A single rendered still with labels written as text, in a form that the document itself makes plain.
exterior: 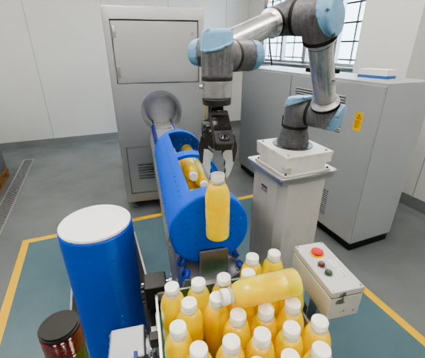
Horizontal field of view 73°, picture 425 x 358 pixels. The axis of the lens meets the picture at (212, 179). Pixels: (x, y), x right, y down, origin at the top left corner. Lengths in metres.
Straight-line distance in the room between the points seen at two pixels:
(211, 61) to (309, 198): 0.95
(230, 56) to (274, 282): 0.54
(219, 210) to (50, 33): 5.32
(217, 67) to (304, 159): 0.75
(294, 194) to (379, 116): 1.24
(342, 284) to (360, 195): 1.82
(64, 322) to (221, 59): 0.60
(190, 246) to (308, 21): 0.83
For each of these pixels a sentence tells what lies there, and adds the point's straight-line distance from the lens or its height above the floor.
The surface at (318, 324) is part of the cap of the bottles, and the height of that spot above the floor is 1.10.
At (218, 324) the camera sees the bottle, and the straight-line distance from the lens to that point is 0.81.
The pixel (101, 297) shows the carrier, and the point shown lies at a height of 0.76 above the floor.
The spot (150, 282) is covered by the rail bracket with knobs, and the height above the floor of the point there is 1.00.
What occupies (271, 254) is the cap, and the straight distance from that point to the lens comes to 0.92.
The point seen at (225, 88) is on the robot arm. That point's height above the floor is 1.59.
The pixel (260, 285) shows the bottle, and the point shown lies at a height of 1.16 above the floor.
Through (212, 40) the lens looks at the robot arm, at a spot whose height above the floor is 1.69.
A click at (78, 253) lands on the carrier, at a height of 0.99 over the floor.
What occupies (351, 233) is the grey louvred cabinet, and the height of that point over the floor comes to 0.19.
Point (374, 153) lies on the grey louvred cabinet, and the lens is 2.54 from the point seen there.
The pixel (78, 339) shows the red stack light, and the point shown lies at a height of 1.23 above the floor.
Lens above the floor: 1.68
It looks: 25 degrees down
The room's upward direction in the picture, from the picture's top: straight up
